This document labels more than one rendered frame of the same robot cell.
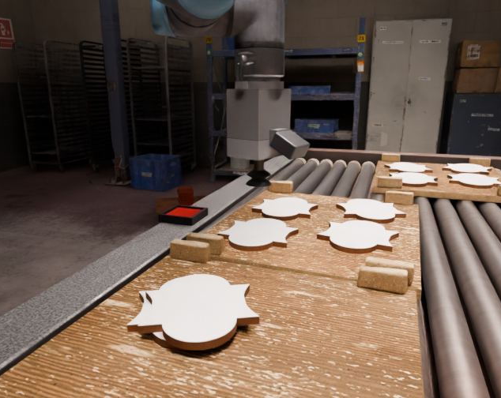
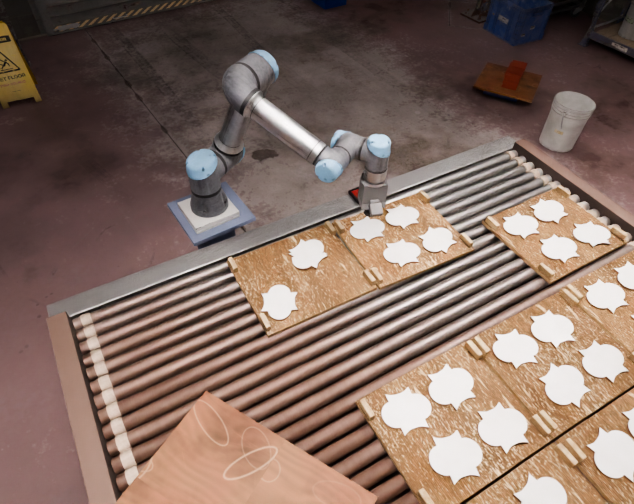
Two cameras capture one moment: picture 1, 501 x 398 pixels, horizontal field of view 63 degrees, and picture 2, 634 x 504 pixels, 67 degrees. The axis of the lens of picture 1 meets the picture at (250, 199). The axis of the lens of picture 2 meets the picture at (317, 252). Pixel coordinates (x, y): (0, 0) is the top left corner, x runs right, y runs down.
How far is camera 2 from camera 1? 1.34 m
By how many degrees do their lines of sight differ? 46
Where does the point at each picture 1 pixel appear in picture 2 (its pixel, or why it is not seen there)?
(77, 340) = (277, 247)
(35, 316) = (275, 229)
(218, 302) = (312, 257)
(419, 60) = not seen: outside the picture
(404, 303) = (365, 288)
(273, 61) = (374, 178)
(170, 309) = (299, 252)
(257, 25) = (369, 164)
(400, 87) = not seen: outside the picture
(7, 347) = (264, 237)
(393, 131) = not seen: outside the picture
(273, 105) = (374, 191)
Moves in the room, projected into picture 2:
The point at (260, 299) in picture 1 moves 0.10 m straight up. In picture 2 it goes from (329, 261) to (331, 242)
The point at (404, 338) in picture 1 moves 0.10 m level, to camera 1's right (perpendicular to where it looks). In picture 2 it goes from (347, 296) to (371, 313)
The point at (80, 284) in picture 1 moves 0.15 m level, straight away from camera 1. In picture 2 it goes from (294, 221) to (306, 196)
